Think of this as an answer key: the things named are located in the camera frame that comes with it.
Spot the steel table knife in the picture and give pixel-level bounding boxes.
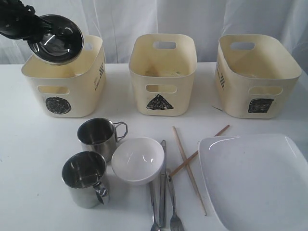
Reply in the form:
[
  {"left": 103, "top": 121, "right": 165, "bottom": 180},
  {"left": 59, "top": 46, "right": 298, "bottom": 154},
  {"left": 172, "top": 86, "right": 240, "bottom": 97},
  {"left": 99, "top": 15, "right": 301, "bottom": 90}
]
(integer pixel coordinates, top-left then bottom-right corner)
[{"left": 159, "top": 140, "right": 167, "bottom": 228}]

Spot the light wooden chopstick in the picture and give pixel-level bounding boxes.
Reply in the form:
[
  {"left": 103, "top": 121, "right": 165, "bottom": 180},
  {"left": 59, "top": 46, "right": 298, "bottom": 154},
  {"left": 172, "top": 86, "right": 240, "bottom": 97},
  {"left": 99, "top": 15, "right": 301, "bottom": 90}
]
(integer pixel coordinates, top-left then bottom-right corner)
[{"left": 172, "top": 126, "right": 207, "bottom": 216}]

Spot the cream bin with triangle mark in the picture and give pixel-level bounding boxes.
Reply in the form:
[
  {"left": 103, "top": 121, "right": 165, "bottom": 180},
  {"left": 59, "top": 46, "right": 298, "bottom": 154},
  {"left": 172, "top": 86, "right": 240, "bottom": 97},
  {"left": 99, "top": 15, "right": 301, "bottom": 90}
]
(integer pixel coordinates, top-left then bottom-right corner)
[{"left": 128, "top": 34, "right": 197, "bottom": 116}]

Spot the white square plate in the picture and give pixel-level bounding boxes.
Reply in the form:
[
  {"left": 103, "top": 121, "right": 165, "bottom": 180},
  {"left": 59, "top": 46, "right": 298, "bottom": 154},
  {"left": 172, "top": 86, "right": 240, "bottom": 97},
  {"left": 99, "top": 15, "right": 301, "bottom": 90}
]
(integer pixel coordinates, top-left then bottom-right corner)
[{"left": 198, "top": 134, "right": 308, "bottom": 231}]

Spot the shiny steel mug front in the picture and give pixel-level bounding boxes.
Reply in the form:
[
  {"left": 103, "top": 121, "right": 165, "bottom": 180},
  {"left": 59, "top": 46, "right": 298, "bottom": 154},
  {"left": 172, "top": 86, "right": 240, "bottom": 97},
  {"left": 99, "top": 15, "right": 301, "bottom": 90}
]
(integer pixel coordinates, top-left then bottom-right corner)
[{"left": 62, "top": 151, "right": 110, "bottom": 208}]

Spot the steel spoon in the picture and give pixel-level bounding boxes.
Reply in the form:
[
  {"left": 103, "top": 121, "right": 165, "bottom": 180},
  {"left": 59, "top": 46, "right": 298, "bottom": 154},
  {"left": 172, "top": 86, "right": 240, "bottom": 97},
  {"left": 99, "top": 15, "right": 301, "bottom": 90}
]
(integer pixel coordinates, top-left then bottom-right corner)
[{"left": 149, "top": 181, "right": 161, "bottom": 231}]

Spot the white backdrop curtain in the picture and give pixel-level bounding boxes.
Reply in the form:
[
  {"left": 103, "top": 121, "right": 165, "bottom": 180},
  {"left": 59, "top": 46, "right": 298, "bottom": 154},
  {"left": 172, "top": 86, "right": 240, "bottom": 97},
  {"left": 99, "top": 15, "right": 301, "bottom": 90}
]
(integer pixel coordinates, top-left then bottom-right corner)
[{"left": 0, "top": 0, "right": 308, "bottom": 66}]

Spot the brown wooden chopstick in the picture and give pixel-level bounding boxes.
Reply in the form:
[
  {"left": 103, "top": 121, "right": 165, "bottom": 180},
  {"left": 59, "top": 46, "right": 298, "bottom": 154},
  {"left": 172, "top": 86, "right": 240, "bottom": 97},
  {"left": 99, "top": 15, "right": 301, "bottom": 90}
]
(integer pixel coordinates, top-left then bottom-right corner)
[{"left": 171, "top": 125, "right": 230, "bottom": 177}]

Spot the large steel bowl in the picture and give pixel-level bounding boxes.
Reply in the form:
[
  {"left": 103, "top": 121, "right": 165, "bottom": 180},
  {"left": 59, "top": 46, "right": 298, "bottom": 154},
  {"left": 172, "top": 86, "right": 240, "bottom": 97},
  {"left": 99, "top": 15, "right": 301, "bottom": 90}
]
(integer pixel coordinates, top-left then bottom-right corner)
[{"left": 27, "top": 14, "right": 84, "bottom": 65}]

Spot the cream bin with circle mark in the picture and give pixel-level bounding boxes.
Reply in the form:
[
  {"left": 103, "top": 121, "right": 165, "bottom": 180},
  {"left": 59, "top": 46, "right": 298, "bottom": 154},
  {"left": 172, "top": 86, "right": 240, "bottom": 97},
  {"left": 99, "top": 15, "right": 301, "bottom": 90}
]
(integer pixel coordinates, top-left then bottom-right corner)
[{"left": 21, "top": 35, "right": 106, "bottom": 117}]

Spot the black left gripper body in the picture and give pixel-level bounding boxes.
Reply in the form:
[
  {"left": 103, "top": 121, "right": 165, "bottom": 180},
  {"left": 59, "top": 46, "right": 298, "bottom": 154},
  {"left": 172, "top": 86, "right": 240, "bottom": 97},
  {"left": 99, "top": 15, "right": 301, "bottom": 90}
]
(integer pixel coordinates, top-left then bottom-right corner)
[{"left": 0, "top": 0, "right": 44, "bottom": 41}]

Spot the cream bin with square mark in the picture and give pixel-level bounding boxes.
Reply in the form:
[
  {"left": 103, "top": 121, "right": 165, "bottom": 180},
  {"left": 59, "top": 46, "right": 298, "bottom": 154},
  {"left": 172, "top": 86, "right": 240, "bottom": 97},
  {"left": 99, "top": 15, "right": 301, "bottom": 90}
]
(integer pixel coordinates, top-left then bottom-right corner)
[{"left": 215, "top": 34, "right": 302, "bottom": 119}]

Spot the steel fork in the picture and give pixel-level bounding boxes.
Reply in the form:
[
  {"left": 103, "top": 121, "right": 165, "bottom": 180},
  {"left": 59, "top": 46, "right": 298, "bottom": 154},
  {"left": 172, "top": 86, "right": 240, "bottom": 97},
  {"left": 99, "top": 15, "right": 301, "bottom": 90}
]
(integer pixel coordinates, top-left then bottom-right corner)
[{"left": 166, "top": 168, "right": 184, "bottom": 231}]

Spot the white ceramic bowl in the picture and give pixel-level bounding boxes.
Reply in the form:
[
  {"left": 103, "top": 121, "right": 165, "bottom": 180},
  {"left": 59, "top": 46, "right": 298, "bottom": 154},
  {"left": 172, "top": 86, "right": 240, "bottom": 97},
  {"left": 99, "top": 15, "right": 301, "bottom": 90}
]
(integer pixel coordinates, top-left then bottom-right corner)
[{"left": 111, "top": 137, "right": 165, "bottom": 186}]

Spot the steel mug with wire handle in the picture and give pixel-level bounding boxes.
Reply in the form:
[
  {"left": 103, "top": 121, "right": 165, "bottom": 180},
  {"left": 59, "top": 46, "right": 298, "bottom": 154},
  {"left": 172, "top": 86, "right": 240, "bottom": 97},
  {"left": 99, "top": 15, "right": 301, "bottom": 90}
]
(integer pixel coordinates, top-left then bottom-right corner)
[{"left": 77, "top": 118, "right": 128, "bottom": 163}]

